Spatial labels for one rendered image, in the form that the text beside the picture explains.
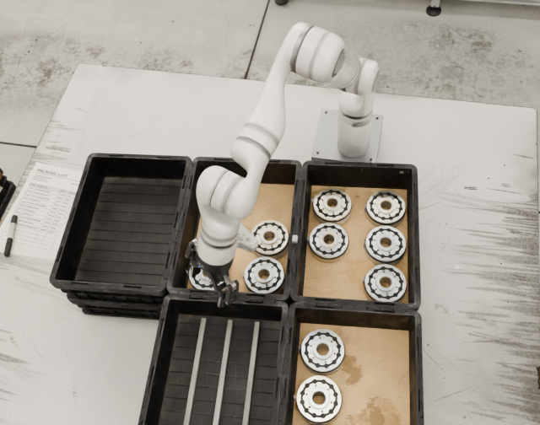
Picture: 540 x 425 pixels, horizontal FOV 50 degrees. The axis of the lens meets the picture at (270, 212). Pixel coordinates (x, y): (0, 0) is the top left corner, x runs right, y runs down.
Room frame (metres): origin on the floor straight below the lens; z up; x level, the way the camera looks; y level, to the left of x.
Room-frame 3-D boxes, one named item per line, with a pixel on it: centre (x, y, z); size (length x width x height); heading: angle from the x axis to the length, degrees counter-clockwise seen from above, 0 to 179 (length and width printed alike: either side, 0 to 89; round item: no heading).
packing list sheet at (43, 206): (1.02, 0.70, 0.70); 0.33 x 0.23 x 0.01; 159
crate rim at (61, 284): (0.80, 0.38, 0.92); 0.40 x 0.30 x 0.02; 165
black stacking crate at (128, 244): (0.80, 0.38, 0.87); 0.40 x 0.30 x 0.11; 165
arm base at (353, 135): (0.99, -0.28, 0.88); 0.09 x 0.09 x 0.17; 73
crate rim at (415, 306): (0.64, -0.20, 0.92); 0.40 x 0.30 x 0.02; 165
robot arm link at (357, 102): (0.99, -0.28, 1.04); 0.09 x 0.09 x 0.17; 59
